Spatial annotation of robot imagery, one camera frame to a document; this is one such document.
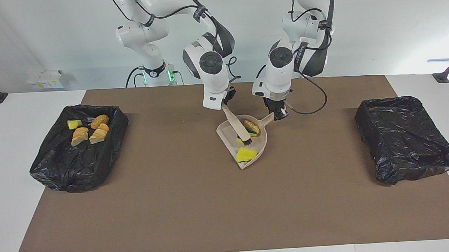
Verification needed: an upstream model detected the pale bread chunk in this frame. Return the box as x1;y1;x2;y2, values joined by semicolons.
70;127;90;147

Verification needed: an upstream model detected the brown table mat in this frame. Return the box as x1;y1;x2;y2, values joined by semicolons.
5;71;449;252

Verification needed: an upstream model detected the pale sandwich piece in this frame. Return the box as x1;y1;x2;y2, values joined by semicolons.
88;123;111;145

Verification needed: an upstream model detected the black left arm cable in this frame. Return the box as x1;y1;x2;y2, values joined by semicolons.
279;0;339;117

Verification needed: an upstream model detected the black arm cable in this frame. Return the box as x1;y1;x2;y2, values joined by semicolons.
279;0;339;117
109;0;243;91

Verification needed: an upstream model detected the beige plastic dustpan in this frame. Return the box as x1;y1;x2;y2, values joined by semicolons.
215;112;278;172

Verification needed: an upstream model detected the large yellow sponge piece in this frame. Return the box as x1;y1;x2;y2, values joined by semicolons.
236;146;259;163

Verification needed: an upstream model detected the beige brush with black bristles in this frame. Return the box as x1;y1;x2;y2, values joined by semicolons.
221;103;253;148

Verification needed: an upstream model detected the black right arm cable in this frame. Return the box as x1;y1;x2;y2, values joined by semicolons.
109;0;243;91

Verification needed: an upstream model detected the green and yellow sponge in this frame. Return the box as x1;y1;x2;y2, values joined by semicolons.
236;128;262;145

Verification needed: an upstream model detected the black base cable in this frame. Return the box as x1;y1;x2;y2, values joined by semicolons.
124;66;143;89
255;64;269;82

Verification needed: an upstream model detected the small striped croissant piece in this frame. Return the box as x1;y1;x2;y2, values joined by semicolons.
243;119;261;136

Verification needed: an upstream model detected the white wall socket box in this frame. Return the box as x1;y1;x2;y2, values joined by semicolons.
38;70;64;90

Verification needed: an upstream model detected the bin with black trash bag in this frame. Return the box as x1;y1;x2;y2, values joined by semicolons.
353;94;449;188
26;102;133;196

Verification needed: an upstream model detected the brown bread roll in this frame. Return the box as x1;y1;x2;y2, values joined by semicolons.
90;114;110;130

